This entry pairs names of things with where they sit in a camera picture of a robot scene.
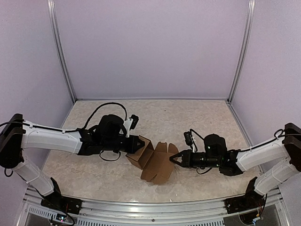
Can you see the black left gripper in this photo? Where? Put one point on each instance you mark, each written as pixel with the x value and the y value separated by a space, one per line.
pixel 132 148

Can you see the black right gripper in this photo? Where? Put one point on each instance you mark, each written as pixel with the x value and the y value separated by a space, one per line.
pixel 186 158

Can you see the brown cardboard box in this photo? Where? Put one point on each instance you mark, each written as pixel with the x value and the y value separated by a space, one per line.
pixel 154 161

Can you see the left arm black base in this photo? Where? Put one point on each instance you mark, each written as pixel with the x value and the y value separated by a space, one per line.
pixel 57 201

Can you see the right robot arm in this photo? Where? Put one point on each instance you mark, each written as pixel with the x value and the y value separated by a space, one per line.
pixel 285 146

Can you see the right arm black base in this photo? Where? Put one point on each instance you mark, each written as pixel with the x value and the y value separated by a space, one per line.
pixel 248 201

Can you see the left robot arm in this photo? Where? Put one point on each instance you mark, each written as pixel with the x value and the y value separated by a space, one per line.
pixel 112 133

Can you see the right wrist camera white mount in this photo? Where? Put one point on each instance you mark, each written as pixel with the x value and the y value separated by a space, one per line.
pixel 189 141

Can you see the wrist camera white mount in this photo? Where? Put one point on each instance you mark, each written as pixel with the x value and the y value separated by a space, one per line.
pixel 130 124
pixel 189 141

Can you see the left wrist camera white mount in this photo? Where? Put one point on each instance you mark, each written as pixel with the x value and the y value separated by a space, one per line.
pixel 130 124

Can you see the left aluminium frame post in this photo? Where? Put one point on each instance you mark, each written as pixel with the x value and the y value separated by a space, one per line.
pixel 59 49

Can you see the aluminium frame post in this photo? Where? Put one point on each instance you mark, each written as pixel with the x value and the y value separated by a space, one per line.
pixel 243 50
pixel 59 49

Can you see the right aluminium frame post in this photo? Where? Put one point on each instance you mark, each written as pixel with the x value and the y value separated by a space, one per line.
pixel 243 50

